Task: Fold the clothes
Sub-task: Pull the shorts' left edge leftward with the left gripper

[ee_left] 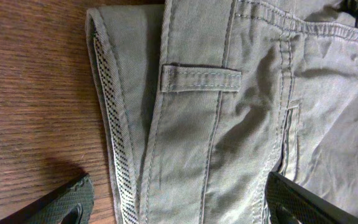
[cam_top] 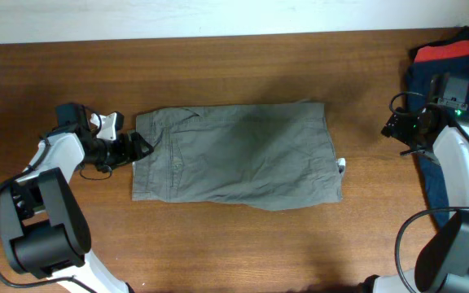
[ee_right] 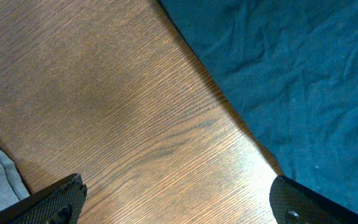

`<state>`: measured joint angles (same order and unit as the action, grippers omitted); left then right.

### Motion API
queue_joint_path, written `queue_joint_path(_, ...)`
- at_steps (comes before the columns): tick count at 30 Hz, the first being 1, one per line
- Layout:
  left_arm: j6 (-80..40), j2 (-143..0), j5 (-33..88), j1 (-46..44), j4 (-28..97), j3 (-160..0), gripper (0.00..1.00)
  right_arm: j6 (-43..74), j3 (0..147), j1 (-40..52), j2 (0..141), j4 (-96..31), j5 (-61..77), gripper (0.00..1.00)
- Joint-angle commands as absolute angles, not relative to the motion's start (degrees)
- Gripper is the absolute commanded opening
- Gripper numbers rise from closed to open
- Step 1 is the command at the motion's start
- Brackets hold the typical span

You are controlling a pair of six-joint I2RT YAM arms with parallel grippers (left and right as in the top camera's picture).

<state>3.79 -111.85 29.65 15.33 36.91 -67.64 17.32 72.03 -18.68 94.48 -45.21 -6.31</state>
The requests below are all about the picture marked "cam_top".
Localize grey cargo shorts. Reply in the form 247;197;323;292
132;102;345;211

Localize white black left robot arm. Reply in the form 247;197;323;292
0;103;154;293

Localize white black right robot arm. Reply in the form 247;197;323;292
362;104;469;293

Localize navy blue garment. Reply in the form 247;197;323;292
404;26;469;229

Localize red garment top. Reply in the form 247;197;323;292
414;40;469;63

